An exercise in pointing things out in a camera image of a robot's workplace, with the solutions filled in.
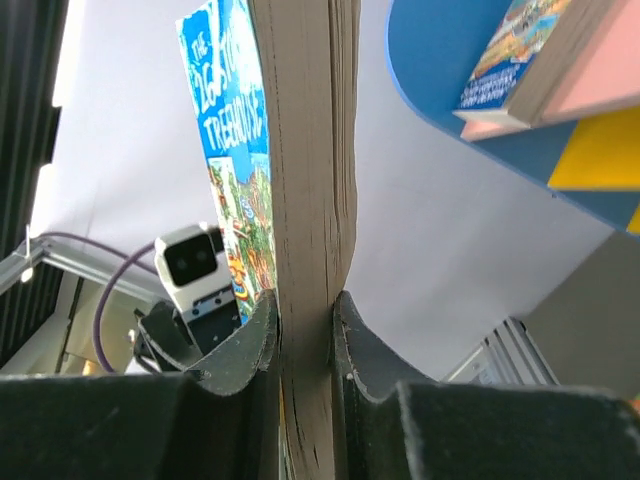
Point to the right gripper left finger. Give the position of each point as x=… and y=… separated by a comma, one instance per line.
x=217, y=420

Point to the dark blue 91-storey book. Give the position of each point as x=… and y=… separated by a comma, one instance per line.
x=527, y=58

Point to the colourful wooden bookshelf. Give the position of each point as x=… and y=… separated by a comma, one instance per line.
x=585, y=146

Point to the light blue 26-storey book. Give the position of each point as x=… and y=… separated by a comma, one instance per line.
x=274, y=91

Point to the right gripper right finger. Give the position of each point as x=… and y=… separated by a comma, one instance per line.
x=392, y=422

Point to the aluminium mounting rail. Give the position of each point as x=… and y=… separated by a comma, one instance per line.
x=507, y=355

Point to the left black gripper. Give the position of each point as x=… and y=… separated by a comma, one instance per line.
x=166, y=343

